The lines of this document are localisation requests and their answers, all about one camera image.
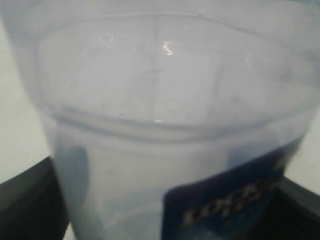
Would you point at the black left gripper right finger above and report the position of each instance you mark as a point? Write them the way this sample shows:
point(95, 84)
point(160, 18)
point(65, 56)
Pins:
point(295, 213)

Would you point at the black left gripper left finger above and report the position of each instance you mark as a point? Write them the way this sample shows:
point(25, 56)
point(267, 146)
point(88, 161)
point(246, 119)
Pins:
point(32, 206)

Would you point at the clear plastic tea bottle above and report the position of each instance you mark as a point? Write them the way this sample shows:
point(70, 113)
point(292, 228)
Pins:
point(168, 119)

